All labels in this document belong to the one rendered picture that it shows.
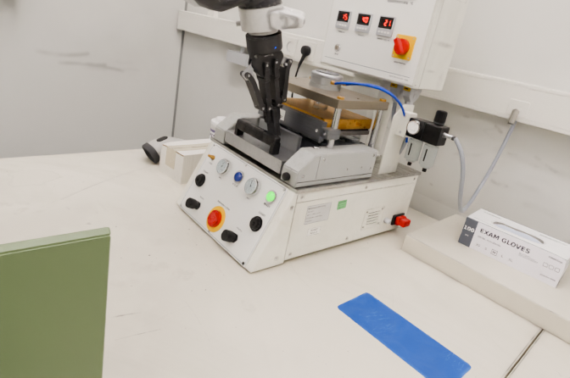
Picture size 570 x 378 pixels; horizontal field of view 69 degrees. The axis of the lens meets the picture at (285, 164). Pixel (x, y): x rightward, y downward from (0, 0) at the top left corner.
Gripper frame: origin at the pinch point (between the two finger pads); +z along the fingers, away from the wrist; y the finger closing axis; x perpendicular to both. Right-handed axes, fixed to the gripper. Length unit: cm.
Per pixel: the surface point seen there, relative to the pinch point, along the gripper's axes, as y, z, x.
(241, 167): 9.6, 8.6, -1.1
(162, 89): -32, 38, -148
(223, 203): 16.1, 15.3, -0.4
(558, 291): -32, 36, 56
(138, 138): -11, 61, -147
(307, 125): -4.3, 0.3, 7.1
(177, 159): 12.9, 17.2, -30.9
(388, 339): 11, 25, 43
